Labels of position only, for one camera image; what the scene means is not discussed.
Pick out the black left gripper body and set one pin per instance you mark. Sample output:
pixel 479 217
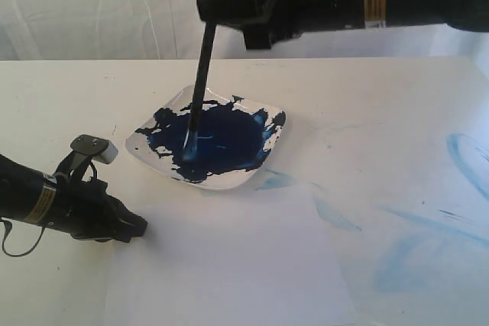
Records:
pixel 84 210

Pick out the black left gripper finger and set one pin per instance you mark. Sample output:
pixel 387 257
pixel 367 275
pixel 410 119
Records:
pixel 125 225

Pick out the white paper sheet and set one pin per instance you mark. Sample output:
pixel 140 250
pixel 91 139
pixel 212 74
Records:
pixel 259 258

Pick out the black handled paintbrush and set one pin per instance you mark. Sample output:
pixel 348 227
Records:
pixel 190 144

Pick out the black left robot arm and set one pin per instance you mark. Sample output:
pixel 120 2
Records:
pixel 25 196

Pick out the white square plate blue paint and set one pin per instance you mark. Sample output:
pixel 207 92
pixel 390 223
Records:
pixel 236 135

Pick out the white backdrop cloth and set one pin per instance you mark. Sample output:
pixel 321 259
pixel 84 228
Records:
pixel 171 29

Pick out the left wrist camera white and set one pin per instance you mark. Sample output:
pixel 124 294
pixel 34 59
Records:
pixel 85 149

